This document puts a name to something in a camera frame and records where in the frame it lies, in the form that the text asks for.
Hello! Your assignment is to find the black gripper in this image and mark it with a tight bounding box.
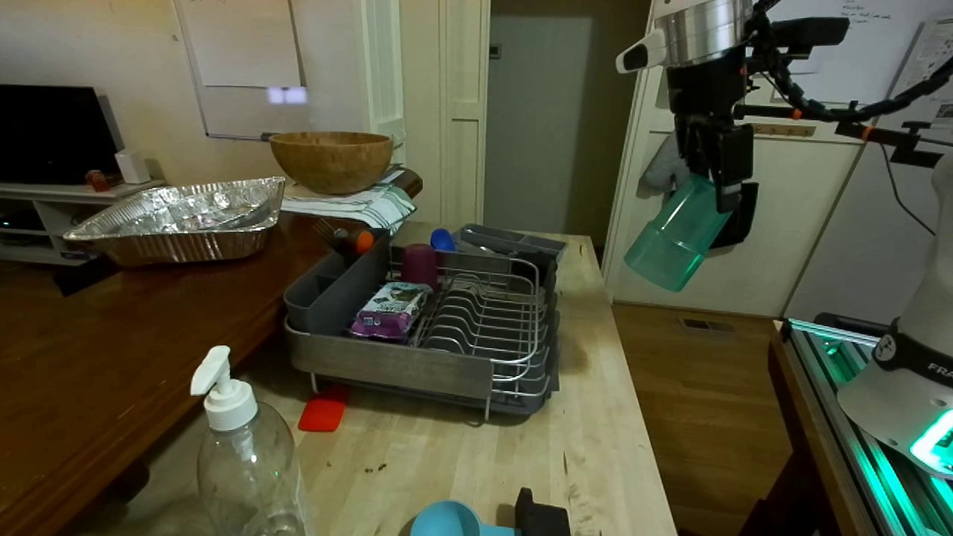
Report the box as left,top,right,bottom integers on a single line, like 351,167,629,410
665,58,766,252

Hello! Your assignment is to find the teal translucent plastic cup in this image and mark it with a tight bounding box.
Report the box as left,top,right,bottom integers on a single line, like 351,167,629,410
623,174,736,298

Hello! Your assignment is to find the purple plastic cup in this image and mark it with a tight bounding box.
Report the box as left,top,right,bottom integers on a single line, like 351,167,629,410
398,243,445,292

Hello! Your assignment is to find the grey cutlery tray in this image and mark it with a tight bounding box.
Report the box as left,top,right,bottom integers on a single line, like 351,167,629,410
453,224,571,292

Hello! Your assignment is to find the grey dish drying rack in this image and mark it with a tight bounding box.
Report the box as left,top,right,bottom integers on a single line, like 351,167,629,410
279,230,559,422

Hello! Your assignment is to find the purple sponge package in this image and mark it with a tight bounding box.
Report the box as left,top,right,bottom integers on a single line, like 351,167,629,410
345,279,436,344

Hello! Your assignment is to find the green striped dish towel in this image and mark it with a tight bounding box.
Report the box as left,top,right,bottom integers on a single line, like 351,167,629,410
279,164,419,239

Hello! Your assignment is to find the orange capped dark bottle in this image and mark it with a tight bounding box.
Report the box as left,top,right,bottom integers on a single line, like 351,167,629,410
331,225,382,258

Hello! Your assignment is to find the small black block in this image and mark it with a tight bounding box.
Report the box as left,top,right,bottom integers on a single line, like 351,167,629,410
513,486,574,536

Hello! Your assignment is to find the wooden bowl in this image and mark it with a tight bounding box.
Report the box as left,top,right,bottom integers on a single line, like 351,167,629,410
267,127,398,198

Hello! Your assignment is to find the small blue round object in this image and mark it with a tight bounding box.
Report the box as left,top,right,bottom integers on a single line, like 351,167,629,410
401,498,522,536

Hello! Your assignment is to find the red square silicone pad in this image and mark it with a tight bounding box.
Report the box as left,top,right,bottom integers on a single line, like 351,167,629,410
294,384,351,435

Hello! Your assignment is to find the aluminium foil baking tray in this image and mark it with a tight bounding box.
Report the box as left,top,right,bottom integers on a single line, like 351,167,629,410
60,174,293,270

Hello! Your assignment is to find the clear soap pump bottle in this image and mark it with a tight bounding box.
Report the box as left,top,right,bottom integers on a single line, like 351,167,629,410
187,343,313,536

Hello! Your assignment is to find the black television screen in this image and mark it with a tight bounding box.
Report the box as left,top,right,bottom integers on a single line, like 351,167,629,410
0,84,129,188

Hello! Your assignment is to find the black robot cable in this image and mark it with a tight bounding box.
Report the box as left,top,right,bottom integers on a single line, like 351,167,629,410
747,42,953,131

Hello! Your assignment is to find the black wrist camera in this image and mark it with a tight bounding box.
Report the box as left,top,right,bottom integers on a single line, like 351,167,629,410
756,14,855,72

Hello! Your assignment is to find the aluminium profile robot mount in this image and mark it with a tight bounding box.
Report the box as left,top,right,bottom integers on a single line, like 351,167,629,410
772,311,953,536

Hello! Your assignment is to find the white wall board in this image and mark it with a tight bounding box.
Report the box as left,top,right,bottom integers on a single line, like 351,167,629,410
172,0,313,143

